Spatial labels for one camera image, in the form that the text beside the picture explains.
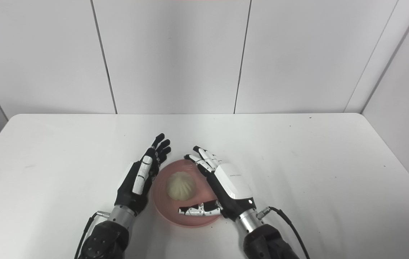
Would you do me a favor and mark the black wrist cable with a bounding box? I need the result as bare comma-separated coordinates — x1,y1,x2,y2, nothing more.
74,211,111,259
257,206,311,259

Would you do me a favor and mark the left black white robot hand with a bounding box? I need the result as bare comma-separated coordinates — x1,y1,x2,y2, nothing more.
114,133,172,215

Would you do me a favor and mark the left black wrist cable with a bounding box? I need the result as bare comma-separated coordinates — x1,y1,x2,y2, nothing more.
74,211,111,259

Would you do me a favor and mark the pink round plate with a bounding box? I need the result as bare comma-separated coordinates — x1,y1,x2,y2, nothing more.
151,160,223,228

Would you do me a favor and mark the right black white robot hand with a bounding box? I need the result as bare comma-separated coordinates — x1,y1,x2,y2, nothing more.
178,146,257,221

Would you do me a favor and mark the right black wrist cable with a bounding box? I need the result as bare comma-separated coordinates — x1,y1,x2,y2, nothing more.
257,206,311,259

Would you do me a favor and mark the cream steamed bun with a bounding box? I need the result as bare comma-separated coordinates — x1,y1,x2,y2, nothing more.
166,171,196,201

